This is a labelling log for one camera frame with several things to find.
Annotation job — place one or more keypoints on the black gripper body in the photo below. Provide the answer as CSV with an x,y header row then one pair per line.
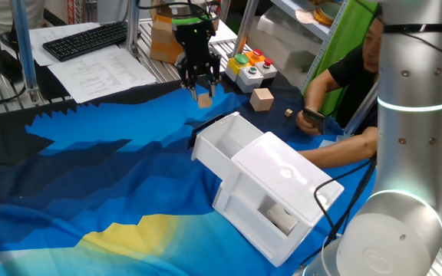
x,y
196,50

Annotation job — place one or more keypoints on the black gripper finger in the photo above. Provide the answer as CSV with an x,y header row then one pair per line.
x,y
212,89
194,92

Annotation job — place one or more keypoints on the small wooden cube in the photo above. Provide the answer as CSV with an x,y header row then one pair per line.
x,y
205,100

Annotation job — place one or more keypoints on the dark smartphone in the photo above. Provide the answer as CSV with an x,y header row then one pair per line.
x,y
315,119

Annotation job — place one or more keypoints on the white plastic drawer cabinet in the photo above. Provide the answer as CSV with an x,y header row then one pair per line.
x,y
282,172

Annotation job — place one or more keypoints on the man's left forearm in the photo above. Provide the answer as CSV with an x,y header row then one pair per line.
x,y
340,151

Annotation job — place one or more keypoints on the man's right forearm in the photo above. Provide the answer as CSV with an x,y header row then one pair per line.
x,y
317,90

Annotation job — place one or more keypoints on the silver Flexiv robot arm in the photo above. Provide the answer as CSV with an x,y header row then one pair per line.
x,y
413,153

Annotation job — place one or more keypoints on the man's right hand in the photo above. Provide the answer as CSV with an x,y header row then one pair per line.
x,y
303,124

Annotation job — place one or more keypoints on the yellow box with green button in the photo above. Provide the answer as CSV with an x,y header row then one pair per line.
x,y
235,67

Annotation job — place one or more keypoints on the taped cardboard box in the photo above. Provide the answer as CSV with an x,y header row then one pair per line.
x,y
163,42

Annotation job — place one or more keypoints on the grey box small green button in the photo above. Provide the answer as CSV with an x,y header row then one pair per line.
x,y
249,78

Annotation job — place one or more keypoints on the large wooden cube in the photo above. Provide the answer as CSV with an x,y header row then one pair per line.
x,y
261,99

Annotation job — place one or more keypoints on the orange box with red button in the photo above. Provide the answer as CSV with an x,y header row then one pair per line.
x,y
255,56

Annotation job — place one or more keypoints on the grey box small red button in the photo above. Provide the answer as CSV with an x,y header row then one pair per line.
x,y
268,69

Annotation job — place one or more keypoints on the tiny wooden cube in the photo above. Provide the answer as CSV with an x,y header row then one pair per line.
x,y
288,113

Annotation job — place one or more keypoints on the printed paper sheet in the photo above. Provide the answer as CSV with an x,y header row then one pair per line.
x,y
102,74

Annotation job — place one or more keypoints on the black computer keyboard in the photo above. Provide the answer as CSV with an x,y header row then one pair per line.
x,y
86,40

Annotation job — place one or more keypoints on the grey metal shelf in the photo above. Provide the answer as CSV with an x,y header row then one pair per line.
x,y
305,23

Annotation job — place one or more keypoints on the blue patterned tablecloth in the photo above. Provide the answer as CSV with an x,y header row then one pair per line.
x,y
109,184

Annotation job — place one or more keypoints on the stacked ceramic bowls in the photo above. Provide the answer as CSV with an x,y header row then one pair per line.
x,y
326,13

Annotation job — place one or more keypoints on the bluish aluminium frame post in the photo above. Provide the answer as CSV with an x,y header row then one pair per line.
x,y
25,50

